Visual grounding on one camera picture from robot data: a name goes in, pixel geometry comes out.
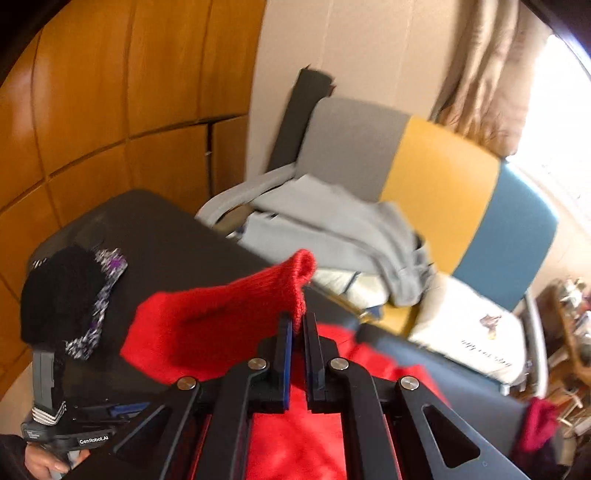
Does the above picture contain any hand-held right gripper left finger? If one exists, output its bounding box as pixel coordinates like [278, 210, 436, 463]
[65, 311, 296, 480]

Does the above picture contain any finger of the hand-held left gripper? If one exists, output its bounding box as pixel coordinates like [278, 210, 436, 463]
[92, 415, 158, 435]
[109, 401, 153, 416]

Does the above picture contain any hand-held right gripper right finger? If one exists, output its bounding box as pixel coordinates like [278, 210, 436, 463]
[302, 311, 532, 480]

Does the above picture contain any red knit sweater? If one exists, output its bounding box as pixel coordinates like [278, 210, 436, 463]
[120, 249, 451, 480]

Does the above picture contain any person's left forearm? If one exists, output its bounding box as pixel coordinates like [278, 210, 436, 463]
[21, 244, 129, 361]

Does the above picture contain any person's left hand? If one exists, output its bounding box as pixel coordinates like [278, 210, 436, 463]
[25, 449, 92, 480]

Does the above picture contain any person's dark clothing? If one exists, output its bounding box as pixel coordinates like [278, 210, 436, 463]
[0, 434, 33, 480]

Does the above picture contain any cream cloth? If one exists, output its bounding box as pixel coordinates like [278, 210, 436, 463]
[305, 268, 386, 308]

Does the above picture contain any grey garment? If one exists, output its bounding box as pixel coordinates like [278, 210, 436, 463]
[240, 174, 437, 308]

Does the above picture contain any white deer print cushion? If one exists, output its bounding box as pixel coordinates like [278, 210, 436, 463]
[409, 274, 527, 386]

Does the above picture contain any grey yellow blue armchair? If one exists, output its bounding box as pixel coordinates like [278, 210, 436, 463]
[194, 96, 560, 400]

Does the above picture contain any dark red garment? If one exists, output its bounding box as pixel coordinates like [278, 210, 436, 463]
[512, 397, 561, 455]

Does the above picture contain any brown wooden desk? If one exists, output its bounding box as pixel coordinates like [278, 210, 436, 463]
[538, 277, 591, 432]

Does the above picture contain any wooden wardrobe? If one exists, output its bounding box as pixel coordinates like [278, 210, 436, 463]
[0, 0, 267, 407]

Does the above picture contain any beige patterned curtain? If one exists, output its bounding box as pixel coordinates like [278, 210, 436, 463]
[434, 0, 555, 158]

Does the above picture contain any bright window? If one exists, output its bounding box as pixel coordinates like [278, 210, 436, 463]
[508, 32, 591, 241]

